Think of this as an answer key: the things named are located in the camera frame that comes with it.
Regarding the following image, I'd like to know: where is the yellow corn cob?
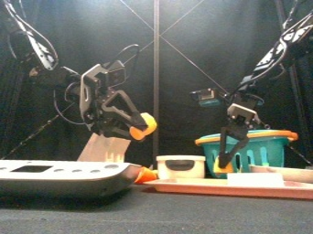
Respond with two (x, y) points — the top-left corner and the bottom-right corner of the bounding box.
(213, 155), (235, 175)

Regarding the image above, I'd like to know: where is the thin diagonal brace wire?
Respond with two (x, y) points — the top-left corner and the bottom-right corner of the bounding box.
(138, 0), (206, 54)
(119, 0), (230, 92)

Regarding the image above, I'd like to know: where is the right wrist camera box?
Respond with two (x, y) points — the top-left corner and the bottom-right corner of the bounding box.
(190, 88), (230, 108)

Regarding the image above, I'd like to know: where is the teal basket with orange rim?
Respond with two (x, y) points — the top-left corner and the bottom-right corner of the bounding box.
(194, 129), (300, 180)

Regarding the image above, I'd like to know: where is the small white bowl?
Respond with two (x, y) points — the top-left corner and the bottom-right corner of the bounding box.
(155, 154), (206, 180)

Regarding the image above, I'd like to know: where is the cream slotted toy block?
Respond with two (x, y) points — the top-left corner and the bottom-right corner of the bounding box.
(78, 132), (132, 164)

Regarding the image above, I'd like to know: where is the white plastic board with holes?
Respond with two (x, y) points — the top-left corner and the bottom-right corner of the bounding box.
(0, 159), (143, 197)

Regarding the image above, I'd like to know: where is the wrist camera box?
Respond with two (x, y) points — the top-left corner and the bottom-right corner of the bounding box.
(190, 88), (230, 108)
(103, 59), (128, 86)

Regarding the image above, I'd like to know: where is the orange toy piece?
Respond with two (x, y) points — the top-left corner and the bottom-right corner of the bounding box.
(134, 166), (159, 185)

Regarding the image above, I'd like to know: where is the black cable loop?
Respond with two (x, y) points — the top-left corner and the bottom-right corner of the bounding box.
(115, 43), (142, 70)

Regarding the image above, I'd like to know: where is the white flat rectangular block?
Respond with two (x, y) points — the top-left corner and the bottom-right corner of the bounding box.
(226, 172), (286, 187)

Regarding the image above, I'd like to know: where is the vertical metal frame pole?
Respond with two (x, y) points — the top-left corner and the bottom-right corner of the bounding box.
(151, 0), (162, 169)

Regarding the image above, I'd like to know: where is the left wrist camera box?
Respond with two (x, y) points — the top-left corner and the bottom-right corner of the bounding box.
(103, 59), (128, 86)

